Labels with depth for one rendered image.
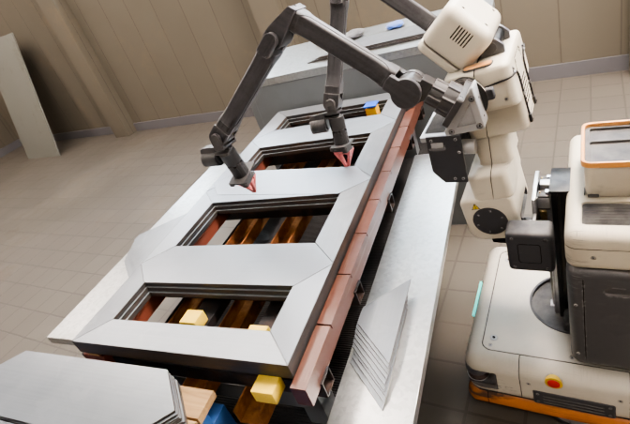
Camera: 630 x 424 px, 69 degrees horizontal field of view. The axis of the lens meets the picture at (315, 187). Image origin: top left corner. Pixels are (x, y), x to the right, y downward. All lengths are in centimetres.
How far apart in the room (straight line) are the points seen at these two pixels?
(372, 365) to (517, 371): 64
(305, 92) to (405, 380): 168
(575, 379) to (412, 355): 62
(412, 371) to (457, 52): 81
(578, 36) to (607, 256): 303
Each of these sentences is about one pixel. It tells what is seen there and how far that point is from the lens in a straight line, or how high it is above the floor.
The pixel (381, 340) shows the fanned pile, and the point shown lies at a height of 72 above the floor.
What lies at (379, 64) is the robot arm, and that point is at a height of 132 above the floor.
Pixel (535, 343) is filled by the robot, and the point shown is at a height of 28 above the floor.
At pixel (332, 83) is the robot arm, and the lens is 166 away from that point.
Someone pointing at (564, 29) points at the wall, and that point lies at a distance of 422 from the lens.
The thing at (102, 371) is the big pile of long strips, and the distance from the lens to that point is 143.
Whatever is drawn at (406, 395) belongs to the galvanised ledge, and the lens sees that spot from 120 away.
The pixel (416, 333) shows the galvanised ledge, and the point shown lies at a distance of 131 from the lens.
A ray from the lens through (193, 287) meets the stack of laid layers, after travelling 150.
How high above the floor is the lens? 166
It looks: 28 degrees down
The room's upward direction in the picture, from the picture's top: 20 degrees counter-clockwise
